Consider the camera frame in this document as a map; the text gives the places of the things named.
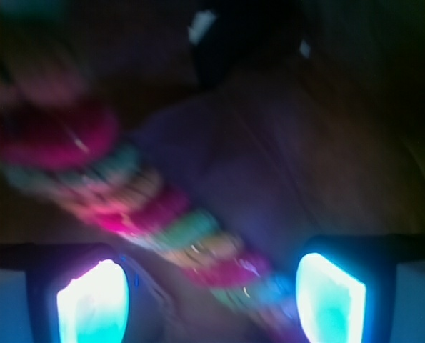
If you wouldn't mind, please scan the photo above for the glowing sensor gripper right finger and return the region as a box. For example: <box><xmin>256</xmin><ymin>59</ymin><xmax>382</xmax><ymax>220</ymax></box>
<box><xmin>296</xmin><ymin>234</ymin><xmax>425</xmax><ymax>342</ymax></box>

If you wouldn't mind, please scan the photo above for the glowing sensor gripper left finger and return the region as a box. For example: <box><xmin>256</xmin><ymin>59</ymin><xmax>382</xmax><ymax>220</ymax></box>
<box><xmin>0</xmin><ymin>243</ymin><xmax>129</xmax><ymax>342</ymax></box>

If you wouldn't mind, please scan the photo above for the multicolored twisted rope toy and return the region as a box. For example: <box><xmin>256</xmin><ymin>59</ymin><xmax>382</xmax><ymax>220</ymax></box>
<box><xmin>0</xmin><ymin>101</ymin><xmax>303</xmax><ymax>342</ymax></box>

